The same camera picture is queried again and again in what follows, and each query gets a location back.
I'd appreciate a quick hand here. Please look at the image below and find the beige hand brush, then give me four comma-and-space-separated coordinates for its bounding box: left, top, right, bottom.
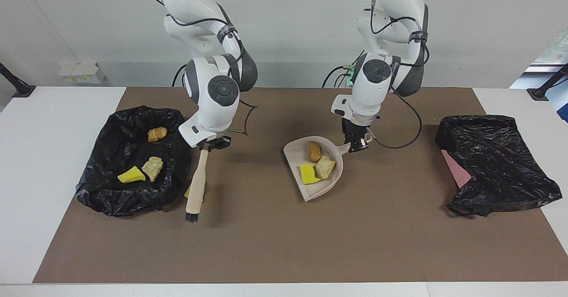
185, 148, 209, 223

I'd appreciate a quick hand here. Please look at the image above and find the notched yellow sponge piece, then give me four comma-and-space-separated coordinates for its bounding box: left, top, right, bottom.
300, 163, 321, 185

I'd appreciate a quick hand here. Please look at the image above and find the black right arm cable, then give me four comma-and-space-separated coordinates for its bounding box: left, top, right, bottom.
165, 12, 259, 136

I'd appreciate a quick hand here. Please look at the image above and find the right black trash bag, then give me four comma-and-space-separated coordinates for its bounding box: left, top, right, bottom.
75, 106, 191, 218

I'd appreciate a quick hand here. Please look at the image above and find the beige plastic dustpan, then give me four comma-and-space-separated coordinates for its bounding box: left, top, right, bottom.
283, 133, 373, 202

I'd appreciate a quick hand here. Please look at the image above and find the black clamp stand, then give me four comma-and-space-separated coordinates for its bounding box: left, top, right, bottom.
0, 63, 36, 98
527, 64, 568, 101

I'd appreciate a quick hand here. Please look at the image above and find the plain yellow sponge piece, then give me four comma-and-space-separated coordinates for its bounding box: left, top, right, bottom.
184, 182, 205, 200

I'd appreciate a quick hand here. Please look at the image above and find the brown table mat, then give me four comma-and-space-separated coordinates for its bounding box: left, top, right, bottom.
33, 87, 568, 284

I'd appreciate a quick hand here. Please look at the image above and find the yellow green sponge piece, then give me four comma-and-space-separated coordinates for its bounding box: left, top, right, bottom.
117, 166, 146, 184

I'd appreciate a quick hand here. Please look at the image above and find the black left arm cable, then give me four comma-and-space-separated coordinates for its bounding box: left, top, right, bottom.
367, 0, 430, 150

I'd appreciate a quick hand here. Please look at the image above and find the black trash bag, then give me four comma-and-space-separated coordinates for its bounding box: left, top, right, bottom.
75, 106, 191, 218
435, 115, 563, 218

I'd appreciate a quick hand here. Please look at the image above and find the pale toy bread chunk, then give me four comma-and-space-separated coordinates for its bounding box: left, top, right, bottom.
142, 157, 164, 182
316, 156, 336, 180

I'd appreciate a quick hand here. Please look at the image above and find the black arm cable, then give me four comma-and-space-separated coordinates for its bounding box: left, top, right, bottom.
367, 0, 430, 150
165, 12, 259, 136

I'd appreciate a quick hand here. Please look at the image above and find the pink bin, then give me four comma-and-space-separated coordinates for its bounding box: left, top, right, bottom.
441, 150, 472, 189

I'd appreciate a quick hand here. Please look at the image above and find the black base cable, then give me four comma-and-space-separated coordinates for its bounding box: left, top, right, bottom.
172, 63, 188, 88
322, 51, 367, 88

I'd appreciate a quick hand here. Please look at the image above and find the white wall socket box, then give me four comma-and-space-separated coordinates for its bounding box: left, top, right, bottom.
58, 63, 106, 84

